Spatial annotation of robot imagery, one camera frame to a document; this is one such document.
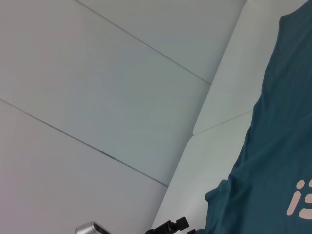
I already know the blue shirt with FREE print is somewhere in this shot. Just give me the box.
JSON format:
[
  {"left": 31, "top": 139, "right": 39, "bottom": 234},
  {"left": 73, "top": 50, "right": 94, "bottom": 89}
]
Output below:
[{"left": 204, "top": 0, "right": 312, "bottom": 234}]

